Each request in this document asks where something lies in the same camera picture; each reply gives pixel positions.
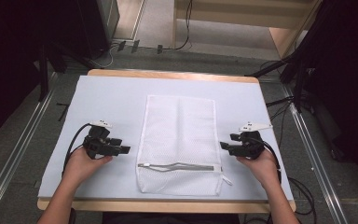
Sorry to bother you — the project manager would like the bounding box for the person's right hand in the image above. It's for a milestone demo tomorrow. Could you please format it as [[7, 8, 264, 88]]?
[[236, 148, 282, 189]]

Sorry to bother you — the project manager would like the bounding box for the black floor cable loop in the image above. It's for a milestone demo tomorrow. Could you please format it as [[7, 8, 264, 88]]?
[[287, 176, 318, 224]]

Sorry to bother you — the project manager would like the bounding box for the metal floor rail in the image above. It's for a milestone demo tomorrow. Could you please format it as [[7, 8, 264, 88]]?
[[0, 72, 59, 224], [281, 83, 350, 224]]

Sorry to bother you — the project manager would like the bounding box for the pale blue table mat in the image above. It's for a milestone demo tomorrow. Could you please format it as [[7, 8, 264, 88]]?
[[37, 75, 295, 202]]

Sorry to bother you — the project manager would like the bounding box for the dark computer cabinet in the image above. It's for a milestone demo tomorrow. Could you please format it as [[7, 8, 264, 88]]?
[[74, 0, 121, 60]]

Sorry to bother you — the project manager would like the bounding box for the person's left hand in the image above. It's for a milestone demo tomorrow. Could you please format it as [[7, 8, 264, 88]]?
[[62, 147, 114, 188]]

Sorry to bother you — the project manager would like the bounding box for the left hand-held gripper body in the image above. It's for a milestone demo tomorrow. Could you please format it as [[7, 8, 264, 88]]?
[[82, 119, 123, 161]]

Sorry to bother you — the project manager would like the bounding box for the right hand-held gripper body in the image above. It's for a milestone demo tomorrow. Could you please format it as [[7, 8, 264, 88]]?
[[228, 121, 273, 161]]

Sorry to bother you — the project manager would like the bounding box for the white mesh laundry bag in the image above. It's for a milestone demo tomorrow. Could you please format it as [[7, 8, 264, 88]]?
[[135, 94, 234, 197]]

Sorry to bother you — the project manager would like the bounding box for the black metal stand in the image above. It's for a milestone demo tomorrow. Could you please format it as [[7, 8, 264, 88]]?
[[36, 40, 103, 103], [244, 52, 312, 114]]

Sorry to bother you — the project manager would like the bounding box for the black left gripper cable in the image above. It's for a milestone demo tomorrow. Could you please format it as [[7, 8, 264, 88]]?
[[62, 122, 91, 176]]

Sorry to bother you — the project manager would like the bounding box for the black hanging cable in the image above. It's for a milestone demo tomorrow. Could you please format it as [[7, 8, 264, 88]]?
[[162, 0, 194, 51]]

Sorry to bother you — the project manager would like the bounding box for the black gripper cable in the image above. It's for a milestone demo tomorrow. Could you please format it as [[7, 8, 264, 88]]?
[[62, 122, 91, 176], [254, 137, 282, 185]]

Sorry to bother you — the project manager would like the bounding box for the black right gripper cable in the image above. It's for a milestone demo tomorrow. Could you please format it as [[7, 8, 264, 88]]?
[[254, 137, 282, 185]]

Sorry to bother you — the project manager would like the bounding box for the white floor cable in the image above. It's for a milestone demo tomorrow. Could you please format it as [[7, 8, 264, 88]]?
[[90, 43, 120, 69]]

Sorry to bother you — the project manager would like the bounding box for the wooden table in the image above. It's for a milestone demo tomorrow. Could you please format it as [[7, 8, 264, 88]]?
[[36, 68, 297, 215]]

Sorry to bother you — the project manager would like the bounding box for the light wooden shelf unit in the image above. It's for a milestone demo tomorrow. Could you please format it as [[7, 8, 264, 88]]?
[[172, 0, 324, 60]]

